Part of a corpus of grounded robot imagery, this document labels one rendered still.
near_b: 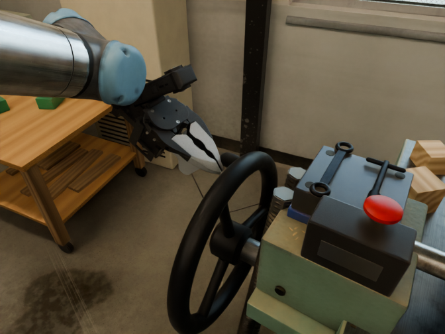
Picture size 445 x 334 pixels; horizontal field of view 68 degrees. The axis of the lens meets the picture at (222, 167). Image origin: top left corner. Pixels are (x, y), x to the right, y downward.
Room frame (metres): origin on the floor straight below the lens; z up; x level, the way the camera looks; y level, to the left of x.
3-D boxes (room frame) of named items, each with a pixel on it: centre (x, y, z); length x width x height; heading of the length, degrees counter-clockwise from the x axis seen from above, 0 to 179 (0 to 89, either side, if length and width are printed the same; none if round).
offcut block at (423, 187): (0.31, -0.25, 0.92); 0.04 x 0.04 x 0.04; 12
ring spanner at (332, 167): (0.26, -0.11, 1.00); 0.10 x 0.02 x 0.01; 148
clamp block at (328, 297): (0.23, -0.13, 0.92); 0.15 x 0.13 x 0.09; 148
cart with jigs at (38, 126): (1.26, 0.79, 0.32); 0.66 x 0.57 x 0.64; 156
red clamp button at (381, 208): (0.19, -0.13, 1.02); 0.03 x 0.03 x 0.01
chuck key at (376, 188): (0.24, -0.15, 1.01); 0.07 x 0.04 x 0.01; 148
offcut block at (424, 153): (0.39, -0.31, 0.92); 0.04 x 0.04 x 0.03; 1
